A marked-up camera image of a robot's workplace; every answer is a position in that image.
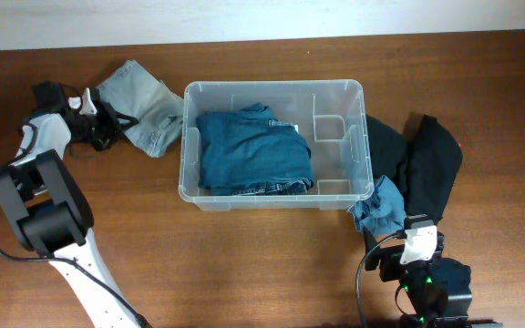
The dark blue jeans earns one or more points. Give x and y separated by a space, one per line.
251 152

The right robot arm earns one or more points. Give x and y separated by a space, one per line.
438 288

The light blue jeans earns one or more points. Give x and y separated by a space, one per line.
132 91

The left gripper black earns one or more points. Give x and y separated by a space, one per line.
106 122

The clear plastic storage bin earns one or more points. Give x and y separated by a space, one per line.
329 115

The crumpled blue cloth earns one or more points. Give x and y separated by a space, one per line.
383 213

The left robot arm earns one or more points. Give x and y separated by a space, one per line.
45 208

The black garment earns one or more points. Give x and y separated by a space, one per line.
388 151
434 159

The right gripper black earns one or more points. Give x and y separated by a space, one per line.
388 258

